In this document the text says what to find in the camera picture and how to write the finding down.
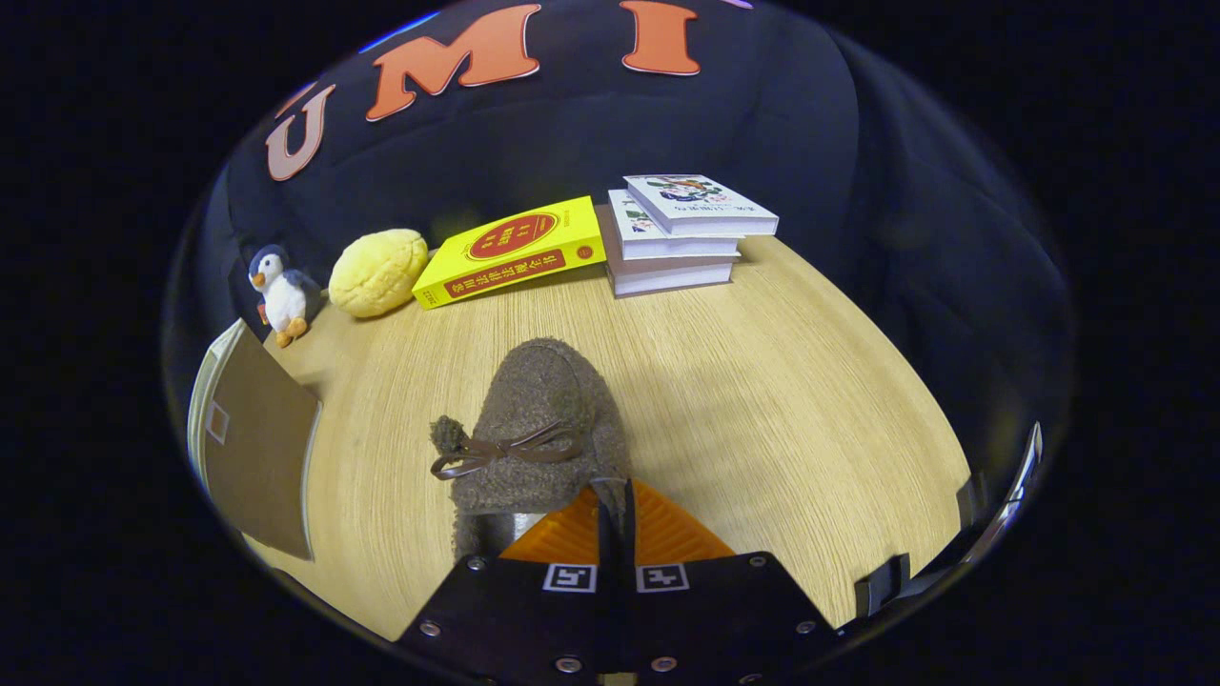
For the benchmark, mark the yellow bun-shaped plush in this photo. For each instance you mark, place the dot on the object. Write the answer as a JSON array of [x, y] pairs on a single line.
[[376, 272]]

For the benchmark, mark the black table clamp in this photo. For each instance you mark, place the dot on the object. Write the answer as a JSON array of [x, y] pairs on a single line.
[[882, 581], [972, 495]]

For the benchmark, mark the white paperback book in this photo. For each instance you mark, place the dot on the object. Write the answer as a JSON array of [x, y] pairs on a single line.
[[667, 249]]

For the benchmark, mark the brown fuzzy slipper shoe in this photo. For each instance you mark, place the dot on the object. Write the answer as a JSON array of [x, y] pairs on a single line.
[[534, 391]]

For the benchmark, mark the yellow book with red label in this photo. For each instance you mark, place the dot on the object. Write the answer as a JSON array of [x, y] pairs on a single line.
[[505, 248]]

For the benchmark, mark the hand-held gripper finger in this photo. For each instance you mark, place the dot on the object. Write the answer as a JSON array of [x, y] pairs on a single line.
[[608, 543], [629, 543]]

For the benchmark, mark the brown cardboard storage box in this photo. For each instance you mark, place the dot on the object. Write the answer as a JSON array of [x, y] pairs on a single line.
[[257, 448]]

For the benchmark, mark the penguin plush toy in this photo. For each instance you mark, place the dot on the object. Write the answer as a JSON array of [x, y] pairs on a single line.
[[283, 295]]

